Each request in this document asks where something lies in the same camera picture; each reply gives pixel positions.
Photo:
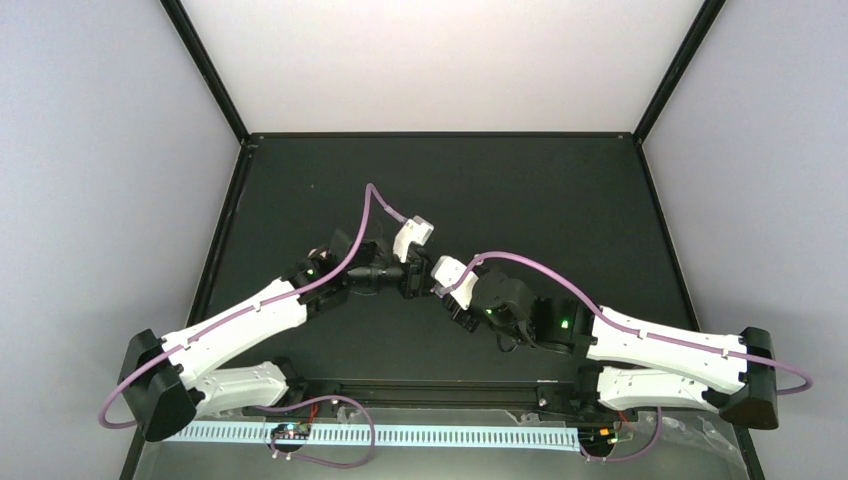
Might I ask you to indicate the right black frame post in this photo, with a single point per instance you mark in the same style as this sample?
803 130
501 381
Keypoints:
684 55

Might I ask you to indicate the white slotted cable duct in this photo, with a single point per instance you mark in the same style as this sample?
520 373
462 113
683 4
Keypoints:
433 436

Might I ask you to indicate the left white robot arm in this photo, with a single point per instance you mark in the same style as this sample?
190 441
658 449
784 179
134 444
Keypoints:
169 381

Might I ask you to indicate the left small circuit board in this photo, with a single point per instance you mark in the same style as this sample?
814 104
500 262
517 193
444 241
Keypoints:
291 432

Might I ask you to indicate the left black frame post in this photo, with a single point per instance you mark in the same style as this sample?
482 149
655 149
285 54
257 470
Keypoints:
183 25

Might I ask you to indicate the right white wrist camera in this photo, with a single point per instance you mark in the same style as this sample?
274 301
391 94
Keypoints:
454 280

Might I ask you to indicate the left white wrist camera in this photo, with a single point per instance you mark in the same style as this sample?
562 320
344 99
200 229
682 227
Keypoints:
416 231

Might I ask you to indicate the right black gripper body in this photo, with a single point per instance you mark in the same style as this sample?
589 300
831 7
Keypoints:
456 316

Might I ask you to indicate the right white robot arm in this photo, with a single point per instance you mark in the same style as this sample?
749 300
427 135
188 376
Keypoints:
632 363

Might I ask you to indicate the black aluminium front rail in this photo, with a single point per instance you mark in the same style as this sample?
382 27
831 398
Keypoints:
444 394

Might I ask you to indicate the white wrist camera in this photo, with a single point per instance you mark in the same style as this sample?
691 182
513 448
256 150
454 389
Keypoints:
416 231
454 280

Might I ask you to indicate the right small circuit board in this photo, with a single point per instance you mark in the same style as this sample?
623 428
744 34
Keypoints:
597 436

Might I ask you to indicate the black frame post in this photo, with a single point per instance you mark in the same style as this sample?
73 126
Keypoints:
684 55
183 25

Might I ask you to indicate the small circuit board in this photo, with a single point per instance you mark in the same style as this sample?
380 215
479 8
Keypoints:
291 432
597 436

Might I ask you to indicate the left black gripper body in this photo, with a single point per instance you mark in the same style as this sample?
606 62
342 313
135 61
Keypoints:
410 286

